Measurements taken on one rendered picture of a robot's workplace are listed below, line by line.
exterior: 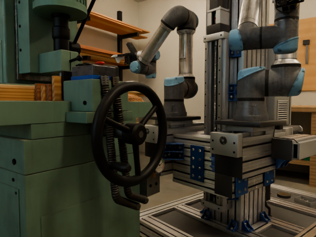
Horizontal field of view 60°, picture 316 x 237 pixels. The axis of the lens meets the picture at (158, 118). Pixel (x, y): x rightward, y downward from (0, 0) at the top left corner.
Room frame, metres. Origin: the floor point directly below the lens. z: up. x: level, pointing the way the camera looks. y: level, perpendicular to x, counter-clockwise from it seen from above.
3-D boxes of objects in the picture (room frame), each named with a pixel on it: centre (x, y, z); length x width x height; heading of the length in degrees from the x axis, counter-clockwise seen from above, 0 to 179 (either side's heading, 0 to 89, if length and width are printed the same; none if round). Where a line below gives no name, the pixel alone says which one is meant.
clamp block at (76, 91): (0.83, 0.19, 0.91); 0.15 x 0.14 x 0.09; 142
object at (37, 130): (0.92, 0.29, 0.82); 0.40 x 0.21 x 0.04; 142
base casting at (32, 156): (1.03, 0.43, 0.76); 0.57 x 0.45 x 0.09; 52
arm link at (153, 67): (1.85, 0.06, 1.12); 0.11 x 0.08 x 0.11; 145
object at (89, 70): (0.84, 0.18, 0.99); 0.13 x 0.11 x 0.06; 142
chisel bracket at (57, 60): (0.97, 0.35, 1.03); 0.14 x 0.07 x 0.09; 52
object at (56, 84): (0.94, 0.26, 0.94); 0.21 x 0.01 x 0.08; 142
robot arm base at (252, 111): (1.22, -0.41, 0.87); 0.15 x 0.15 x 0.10
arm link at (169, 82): (1.60, -0.10, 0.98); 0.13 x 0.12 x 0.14; 145
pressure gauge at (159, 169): (1.04, 0.01, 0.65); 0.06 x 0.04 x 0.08; 142
